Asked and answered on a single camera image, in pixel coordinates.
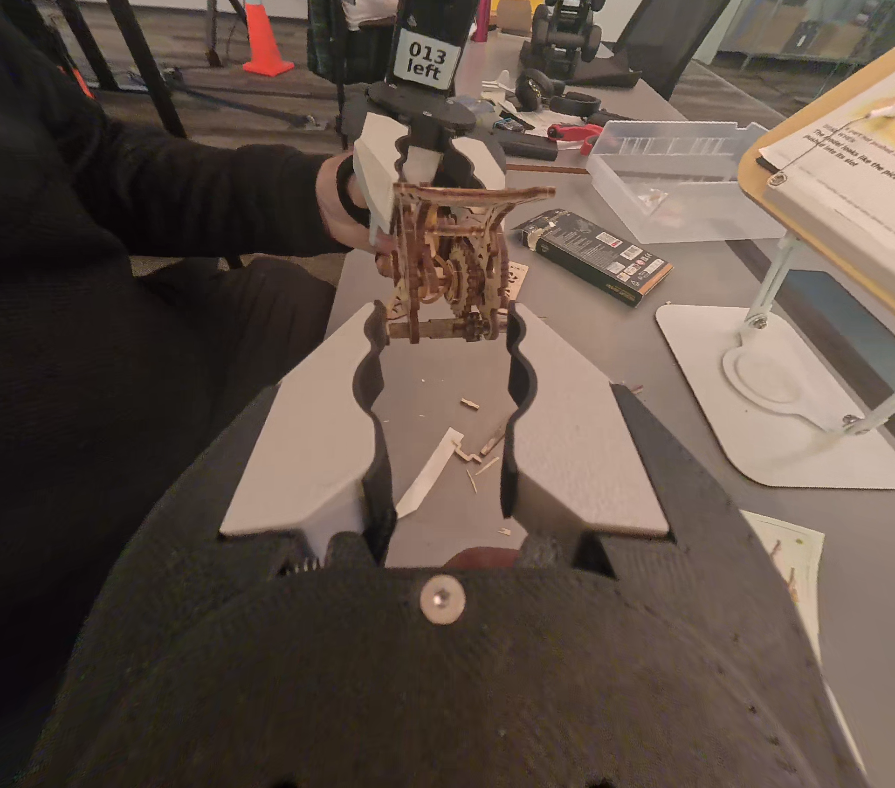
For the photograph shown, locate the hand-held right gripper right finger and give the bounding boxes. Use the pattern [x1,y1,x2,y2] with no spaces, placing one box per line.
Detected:
[500,300,671,567]

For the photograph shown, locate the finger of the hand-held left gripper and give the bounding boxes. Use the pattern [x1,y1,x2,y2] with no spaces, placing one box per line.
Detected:
[351,111,413,250]
[435,135,507,194]

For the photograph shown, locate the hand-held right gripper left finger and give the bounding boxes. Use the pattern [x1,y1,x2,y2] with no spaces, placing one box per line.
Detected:
[218,300,398,567]

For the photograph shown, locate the wooden mechanical model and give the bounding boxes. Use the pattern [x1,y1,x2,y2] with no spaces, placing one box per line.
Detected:
[381,181,557,345]

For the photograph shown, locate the person's left forearm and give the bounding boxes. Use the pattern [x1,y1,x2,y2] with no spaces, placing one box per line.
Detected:
[0,12,351,261]

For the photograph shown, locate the person's left hand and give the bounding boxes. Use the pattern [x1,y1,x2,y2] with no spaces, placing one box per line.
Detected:
[316,152,397,276]

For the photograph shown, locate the black flat device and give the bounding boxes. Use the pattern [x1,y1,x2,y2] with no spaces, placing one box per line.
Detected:
[500,131,560,163]

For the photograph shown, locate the brown cardboard box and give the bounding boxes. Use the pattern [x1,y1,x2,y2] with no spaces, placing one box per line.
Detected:
[495,0,536,35]

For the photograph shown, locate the red hand tool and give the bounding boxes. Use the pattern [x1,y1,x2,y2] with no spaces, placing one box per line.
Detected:
[545,122,606,156]

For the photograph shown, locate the black headphones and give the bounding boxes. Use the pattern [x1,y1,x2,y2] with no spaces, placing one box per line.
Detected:
[514,68,602,119]

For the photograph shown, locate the white paper strip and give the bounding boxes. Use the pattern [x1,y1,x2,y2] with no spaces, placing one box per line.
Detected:
[395,426,466,519]

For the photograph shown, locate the black cardboard box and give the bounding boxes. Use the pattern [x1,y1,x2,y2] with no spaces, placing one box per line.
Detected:
[512,209,675,308]

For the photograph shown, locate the orange traffic cone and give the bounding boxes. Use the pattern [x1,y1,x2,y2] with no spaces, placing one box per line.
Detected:
[238,0,296,77]

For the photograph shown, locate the white document stand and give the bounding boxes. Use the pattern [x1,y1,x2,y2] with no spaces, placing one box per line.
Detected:
[655,47,895,490]

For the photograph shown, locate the clear plastic organizer box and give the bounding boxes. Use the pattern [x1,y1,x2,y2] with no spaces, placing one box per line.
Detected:
[585,120,787,245]

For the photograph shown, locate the illustrated instruction booklet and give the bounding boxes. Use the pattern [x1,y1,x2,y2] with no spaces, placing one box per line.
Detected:
[740,510,826,666]

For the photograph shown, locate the storage shelf with boxes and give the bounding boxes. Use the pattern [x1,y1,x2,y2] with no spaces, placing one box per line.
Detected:
[720,0,895,69]

